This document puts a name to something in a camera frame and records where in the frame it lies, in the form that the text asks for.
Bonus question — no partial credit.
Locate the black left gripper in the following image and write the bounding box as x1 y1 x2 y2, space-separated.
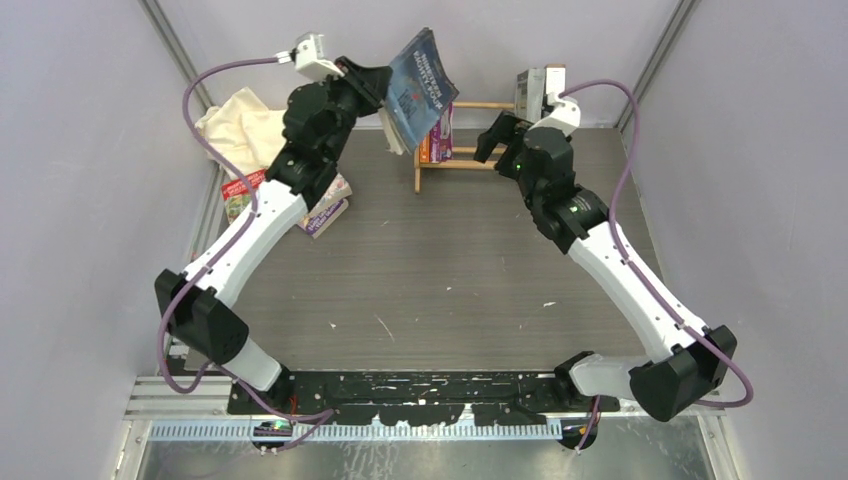
317 57 393 163

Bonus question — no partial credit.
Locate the dark blue book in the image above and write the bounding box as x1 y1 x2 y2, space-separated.
378 27 459 155

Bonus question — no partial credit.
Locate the grey ianra book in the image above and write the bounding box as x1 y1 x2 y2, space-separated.
514 68 546 123

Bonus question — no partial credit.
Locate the purple cartoon book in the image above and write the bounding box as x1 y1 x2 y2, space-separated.
417 104 454 164

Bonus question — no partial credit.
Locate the white Decorate book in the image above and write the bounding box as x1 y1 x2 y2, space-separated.
543 64 566 113

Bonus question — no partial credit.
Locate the wooden book rack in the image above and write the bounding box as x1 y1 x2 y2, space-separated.
413 101 549 194

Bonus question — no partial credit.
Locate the floral white book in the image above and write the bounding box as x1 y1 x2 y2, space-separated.
313 174 352 212

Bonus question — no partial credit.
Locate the purple yellow treehouse book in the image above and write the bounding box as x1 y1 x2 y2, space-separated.
298 198 349 239

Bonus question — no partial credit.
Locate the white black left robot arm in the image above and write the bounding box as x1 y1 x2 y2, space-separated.
155 56 393 413

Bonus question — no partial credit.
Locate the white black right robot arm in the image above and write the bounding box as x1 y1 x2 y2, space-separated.
474 111 738 422

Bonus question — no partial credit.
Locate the cream cloth bag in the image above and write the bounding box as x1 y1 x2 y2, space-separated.
194 87 286 176

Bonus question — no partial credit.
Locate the red treehouse book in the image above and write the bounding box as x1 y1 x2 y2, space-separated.
220 169 265 224

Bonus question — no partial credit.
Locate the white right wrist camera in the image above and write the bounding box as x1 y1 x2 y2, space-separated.
530 93 582 137

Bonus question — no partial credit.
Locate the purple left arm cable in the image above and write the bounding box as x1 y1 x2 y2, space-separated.
156 55 337 454

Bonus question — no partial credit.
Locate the black mounting base plate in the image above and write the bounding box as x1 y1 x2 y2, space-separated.
255 371 620 448

